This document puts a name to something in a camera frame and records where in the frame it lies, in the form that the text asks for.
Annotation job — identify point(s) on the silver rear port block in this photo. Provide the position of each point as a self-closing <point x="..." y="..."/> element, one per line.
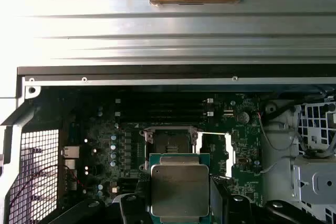
<point x="71" y="179"/>

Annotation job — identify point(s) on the black PC case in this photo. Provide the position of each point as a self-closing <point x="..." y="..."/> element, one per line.
<point x="131" y="69"/>

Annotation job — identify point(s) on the silver ethernet port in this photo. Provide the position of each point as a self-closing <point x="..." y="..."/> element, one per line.
<point x="71" y="151"/>

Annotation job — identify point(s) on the silver drive cage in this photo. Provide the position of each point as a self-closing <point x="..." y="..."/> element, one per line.
<point x="315" y="179"/>

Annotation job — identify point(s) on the RAM slot white clips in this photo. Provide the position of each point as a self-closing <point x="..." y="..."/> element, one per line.
<point x="162" y="114"/>
<point x="162" y="100"/>

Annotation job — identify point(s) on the silver green CPU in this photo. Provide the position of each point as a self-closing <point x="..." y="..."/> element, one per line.
<point x="179" y="190"/>

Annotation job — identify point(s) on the green motherboard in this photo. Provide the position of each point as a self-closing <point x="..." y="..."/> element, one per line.
<point x="244" y="140"/>

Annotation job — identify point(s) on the CPU socket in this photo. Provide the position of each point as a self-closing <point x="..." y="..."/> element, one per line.
<point x="170" y="142"/>

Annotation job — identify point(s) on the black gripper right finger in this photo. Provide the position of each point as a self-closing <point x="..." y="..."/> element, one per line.
<point x="231" y="211"/>

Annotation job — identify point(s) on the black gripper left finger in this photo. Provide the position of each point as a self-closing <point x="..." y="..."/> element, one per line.
<point x="131" y="213"/>

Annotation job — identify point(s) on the metal socket cover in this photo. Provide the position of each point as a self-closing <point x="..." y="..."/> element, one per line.
<point x="229" y="155"/>

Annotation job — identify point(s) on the round coin battery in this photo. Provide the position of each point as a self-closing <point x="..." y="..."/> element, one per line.
<point x="243" y="117"/>

